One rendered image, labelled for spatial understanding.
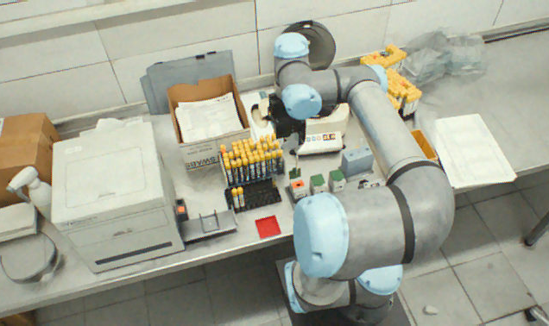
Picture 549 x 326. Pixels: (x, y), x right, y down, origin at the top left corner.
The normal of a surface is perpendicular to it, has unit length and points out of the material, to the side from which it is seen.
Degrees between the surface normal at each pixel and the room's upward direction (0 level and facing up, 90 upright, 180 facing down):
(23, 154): 2
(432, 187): 20
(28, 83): 90
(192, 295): 0
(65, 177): 0
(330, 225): 15
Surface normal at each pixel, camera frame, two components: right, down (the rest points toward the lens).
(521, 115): -0.03, -0.61
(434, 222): 0.43, -0.12
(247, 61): 0.28, 0.76
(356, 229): 0.05, -0.21
